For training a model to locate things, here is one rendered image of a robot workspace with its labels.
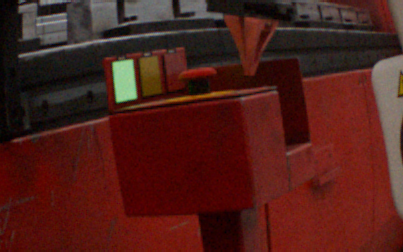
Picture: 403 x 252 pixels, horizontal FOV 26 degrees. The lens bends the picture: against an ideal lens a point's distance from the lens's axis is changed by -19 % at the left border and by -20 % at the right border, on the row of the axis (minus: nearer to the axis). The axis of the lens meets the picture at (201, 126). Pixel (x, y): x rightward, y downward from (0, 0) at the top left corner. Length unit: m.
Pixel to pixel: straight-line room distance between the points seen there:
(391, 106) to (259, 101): 0.34
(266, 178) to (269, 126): 0.06
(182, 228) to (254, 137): 0.48
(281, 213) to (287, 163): 0.70
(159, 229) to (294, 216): 0.50
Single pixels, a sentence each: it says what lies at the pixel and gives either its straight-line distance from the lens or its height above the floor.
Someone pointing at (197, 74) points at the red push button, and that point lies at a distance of 1.10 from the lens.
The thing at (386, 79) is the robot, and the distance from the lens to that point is 0.78.
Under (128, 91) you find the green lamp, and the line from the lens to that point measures 1.15.
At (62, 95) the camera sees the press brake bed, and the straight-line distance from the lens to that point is 1.28.
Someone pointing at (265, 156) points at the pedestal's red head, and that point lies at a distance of 1.09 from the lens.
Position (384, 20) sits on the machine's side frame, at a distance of 3.14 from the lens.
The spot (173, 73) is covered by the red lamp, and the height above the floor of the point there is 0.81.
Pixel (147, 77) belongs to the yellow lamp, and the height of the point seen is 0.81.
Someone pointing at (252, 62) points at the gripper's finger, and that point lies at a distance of 1.19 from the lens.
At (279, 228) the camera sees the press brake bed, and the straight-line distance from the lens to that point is 1.84.
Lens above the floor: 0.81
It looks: 3 degrees down
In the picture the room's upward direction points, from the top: 8 degrees counter-clockwise
